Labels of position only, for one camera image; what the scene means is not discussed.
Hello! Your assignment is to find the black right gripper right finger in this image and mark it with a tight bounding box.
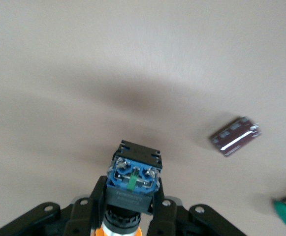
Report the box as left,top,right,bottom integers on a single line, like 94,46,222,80
147,183,248,236

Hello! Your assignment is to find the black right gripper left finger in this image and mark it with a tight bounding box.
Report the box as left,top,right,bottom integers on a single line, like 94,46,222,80
0,176,108,236

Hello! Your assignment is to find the yellow push button switch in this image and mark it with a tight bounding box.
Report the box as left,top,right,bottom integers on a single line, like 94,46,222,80
91,139,163,236

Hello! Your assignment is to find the maroon cylindrical capacitor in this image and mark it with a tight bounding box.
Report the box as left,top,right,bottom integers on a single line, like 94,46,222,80
208,116,262,158

